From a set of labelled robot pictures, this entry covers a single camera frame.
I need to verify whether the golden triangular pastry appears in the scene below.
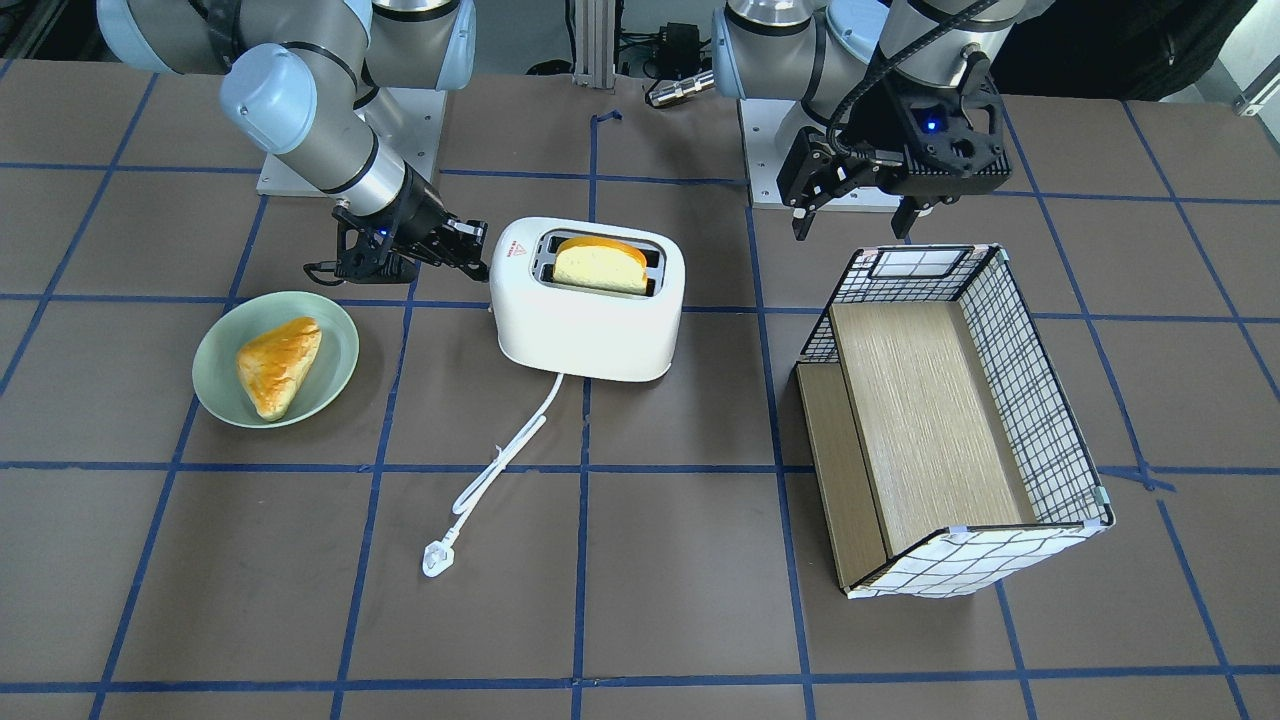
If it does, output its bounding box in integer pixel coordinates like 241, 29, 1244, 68
236, 316, 323, 421

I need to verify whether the light green plate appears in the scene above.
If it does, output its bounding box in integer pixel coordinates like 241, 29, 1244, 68
192, 291, 360, 428

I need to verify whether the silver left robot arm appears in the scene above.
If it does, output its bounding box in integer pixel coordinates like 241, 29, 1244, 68
712, 1, 1044, 240

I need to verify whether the yellow toast slice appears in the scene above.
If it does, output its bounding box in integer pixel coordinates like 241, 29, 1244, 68
552, 236, 649, 296

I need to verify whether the white two-slot toaster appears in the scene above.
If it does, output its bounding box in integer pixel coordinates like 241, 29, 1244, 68
490, 217, 686, 382

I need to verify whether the wire basket with checked liner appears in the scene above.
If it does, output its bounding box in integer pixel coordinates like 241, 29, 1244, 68
795, 245, 1116, 600

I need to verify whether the white toaster power cable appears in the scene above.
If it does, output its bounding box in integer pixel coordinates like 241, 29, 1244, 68
420, 373, 567, 579

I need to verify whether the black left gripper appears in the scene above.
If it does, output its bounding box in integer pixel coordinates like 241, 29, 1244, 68
776, 50, 1011, 242

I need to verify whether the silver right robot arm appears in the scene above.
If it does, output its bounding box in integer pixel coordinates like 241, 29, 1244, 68
96, 1, 489, 286

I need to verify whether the aluminium frame post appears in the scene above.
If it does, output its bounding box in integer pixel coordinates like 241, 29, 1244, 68
570, 0, 620, 94

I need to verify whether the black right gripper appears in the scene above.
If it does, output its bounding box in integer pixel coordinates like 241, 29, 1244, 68
330, 167, 489, 286

